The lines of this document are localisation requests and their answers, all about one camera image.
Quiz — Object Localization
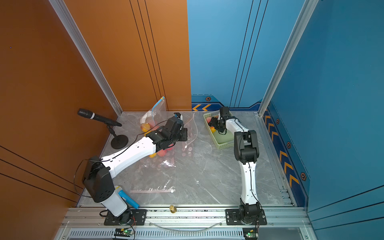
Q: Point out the pink peach with leaf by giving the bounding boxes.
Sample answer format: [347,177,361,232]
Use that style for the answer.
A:
[157,150,167,157]

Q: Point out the pink-dotted zip bag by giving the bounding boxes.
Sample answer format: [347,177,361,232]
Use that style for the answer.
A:
[181,112,198,159]
[139,147,176,169]

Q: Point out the clear blue-zipper zip bag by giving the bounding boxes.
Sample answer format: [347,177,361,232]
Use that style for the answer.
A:
[140,97,167,128]

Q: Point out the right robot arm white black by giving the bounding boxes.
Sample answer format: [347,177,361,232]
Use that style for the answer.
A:
[208,107,262,226]

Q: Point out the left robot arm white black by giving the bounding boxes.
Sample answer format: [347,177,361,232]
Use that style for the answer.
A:
[82,113,188,224]

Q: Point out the green plastic fruit basket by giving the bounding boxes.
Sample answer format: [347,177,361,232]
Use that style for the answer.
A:
[203,110,234,150]

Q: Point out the black microphone on stand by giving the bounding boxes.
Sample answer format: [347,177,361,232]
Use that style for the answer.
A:
[77,109,129,150]

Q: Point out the blue handheld microphone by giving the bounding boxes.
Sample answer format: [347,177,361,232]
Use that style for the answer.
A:
[115,186,140,209]

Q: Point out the left green circuit board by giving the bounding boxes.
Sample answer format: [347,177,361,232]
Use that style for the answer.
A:
[114,228,135,240]

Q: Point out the green circuit board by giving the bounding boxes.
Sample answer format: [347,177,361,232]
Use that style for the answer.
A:
[114,228,135,240]
[243,228,259,240]

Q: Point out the right green circuit board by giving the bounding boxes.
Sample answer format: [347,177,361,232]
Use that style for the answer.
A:
[243,228,259,240]

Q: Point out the brass knob on rail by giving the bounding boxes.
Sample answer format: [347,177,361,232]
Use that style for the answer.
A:
[169,205,177,214]

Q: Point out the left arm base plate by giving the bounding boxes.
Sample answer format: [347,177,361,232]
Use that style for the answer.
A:
[104,209,147,226]

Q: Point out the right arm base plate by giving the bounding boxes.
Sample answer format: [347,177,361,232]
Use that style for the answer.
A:
[225,209,268,226]

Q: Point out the aluminium front rail frame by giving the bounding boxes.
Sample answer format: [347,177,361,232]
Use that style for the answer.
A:
[54,205,317,240]

